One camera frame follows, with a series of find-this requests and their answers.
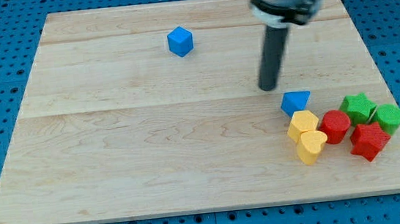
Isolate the red cylinder block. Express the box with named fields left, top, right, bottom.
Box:
left=319, top=110, right=351, bottom=144

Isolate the red star block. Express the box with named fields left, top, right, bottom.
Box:
left=349, top=122, right=391, bottom=162

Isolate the green cylinder block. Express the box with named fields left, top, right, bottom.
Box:
left=369, top=103, right=400, bottom=135

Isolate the yellow heart block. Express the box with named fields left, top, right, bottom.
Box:
left=296, top=130, right=327, bottom=165

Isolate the blue cube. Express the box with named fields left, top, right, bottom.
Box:
left=167, top=26, right=193, bottom=57

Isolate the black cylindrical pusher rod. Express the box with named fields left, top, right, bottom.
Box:
left=258, top=26, right=289, bottom=92

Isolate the blue triangular block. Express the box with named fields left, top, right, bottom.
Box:
left=281, top=91, right=311, bottom=117

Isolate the yellow pentagon block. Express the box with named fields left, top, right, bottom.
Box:
left=287, top=110, right=319, bottom=143

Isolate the green star block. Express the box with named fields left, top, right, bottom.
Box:
left=338, top=93, right=377, bottom=126

